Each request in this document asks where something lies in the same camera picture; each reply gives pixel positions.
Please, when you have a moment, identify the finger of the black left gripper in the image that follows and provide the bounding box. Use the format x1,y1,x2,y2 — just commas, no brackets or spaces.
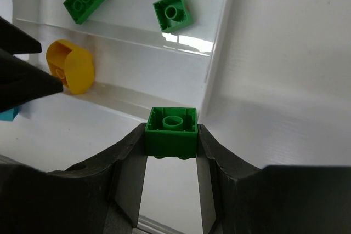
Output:
0,17,42,55
1,50,63,112

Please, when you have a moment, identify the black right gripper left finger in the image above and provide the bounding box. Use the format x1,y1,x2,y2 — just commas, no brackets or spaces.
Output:
1,124,147,233

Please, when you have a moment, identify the aluminium front rail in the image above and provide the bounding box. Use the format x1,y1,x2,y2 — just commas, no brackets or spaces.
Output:
132,215,184,234

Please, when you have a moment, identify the yellow lego brick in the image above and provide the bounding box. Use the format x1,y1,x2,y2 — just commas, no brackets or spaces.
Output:
46,39,95,94

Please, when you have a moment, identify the green lego brick small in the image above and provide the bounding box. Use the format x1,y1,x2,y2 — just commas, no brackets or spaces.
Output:
145,107,198,159

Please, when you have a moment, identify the teal lego brick front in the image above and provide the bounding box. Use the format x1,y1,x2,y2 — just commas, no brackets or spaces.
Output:
0,107,20,122

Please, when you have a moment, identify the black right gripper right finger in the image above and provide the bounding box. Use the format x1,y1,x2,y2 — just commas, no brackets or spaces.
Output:
196,124,350,233

